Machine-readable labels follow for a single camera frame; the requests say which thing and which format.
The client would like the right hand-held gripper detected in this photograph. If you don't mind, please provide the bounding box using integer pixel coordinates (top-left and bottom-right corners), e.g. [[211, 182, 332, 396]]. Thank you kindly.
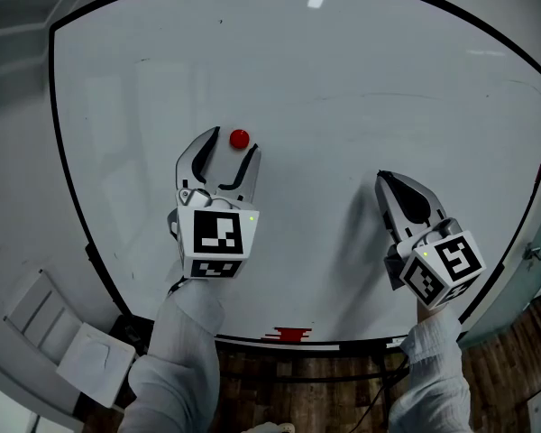
[[374, 169, 488, 312]]

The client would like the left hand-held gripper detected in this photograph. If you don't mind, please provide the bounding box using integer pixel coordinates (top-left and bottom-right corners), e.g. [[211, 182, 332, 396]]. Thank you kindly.
[[166, 125, 262, 281]]

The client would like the red round magnet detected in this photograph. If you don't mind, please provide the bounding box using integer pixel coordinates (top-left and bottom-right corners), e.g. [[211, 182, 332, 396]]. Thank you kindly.
[[228, 128, 252, 151]]

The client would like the black framed whiteboard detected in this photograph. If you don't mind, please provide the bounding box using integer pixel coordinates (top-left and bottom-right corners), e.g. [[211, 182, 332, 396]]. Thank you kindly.
[[48, 0, 541, 356]]

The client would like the person's left forearm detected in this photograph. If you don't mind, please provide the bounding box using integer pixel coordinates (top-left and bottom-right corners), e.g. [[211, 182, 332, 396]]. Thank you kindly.
[[116, 280, 227, 433]]

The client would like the person's right forearm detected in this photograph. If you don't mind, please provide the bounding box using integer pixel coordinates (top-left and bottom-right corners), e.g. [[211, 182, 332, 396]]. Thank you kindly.
[[386, 299, 475, 433]]

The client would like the person's white shoe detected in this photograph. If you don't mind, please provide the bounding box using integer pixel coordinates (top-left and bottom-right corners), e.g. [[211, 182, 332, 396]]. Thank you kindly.
[[242, 421, 297, 433]]

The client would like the metal door handle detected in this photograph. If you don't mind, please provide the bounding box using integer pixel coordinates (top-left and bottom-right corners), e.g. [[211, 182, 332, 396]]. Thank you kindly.
[[521, 243, 541, 271]]

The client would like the black cable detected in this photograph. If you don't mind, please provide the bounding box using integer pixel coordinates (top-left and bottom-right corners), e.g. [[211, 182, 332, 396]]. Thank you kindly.
[[344, 356, 410, 433]]

